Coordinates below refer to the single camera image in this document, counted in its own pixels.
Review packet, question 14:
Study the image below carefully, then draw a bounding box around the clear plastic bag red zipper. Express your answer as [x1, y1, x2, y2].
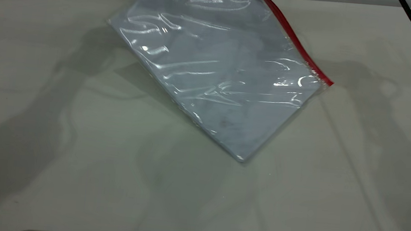
[95, 0, 342, 171]

